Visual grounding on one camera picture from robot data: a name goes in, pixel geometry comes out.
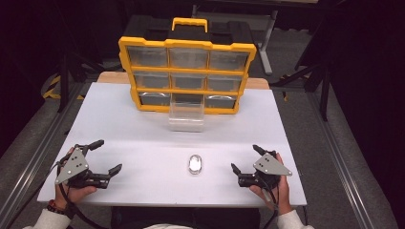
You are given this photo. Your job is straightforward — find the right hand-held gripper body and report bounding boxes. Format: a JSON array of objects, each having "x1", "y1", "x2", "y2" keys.
[{"x1": 237, "y1": 150, "x2": 293, "y2": 191}]

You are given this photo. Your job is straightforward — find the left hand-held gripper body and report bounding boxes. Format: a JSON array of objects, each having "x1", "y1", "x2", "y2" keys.
[{"x1": 54, "y1": 144, "x2": 111, "y2": 190}]

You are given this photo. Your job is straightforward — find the clear oval plastic object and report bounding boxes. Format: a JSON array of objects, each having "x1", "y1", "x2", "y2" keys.
[{"x1": 187, "y1": 154, "x2": 203, "y2": 176}]

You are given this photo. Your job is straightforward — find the clear plastic drawer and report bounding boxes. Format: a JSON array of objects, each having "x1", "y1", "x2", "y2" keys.
[{"x1": 167, "y1": 93, "x2": 205, "y2": 134}]

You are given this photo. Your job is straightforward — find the yellow black drawer organizer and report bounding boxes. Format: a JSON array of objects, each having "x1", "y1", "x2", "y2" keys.
[{"x1": 117, "y1": 16, "x2": 258, "y2": 115}]

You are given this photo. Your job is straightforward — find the person's left hand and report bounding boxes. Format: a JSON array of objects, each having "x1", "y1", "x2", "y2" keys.
[{"x1": 53, "y1": 146, "x2": 98, "y2": 205}]

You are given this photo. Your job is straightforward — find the person's right hand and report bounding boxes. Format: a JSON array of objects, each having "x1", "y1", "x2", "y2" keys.
[{"x1": 248, "y1": 152, "x2": 293, "y2": 217}]

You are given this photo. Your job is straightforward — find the red black wristband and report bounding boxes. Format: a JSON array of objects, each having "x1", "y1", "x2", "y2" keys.
[{"x1": 46, "y1": 198, "x2": 78, "y2": 220}]

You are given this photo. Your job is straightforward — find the person's dark clothed lap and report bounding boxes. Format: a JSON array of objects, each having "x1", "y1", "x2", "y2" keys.
[{"x1": 110, "y1": 206, "x2": 262, "y2": 229}]

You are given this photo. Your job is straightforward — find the yellow black hazard tape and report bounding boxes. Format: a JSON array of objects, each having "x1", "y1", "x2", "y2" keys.
[{"x1": 42, "y1": 73, "x2": 86, "y2": 101}]

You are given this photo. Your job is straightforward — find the black metal stand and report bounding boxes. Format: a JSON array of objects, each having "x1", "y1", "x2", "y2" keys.
[
  {"x1": 269, "y1": 58, "x2": 332, "y2": 122},
  {"x1": 56, "y1": 47, "x2": 108, "y2": 114}
]

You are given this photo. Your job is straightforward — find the set of closed clear drawers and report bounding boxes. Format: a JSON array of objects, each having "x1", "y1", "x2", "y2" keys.
[{"x1": 126, "y1": 45, "x2": 250, "y2": 110}]

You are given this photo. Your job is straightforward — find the grey metal table leg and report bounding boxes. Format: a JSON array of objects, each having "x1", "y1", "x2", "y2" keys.
[{"x1": 256, "y1": 9, "x2": 279, "y2": 76}]

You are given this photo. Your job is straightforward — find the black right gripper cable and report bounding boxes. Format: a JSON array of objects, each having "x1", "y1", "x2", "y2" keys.
[{"x1": 259, "y1": 176, "x2": 282, "y2": 229}]

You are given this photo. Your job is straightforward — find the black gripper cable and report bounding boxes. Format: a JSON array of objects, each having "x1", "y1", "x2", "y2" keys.
[
  {"x1": 259, "y1": 176, "x2": 282, "y2": 229},
  {"x1": 55, "y1": 160, "x2": 111, "y2": 229}
]

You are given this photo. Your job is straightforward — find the aluminium floor rail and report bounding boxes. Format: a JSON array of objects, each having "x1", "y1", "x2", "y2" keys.
[
  {"x1": 305, "y1": 91, "x2": 378, "y2": 229},
  {"x1": 0, "y1": 81, "x2": 86, "y2": 225}
]

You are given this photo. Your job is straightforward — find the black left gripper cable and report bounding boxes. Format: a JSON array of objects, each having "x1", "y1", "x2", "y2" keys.
[{"x1": 55, "y1": 160, "x2": 111, "y2": 229}]

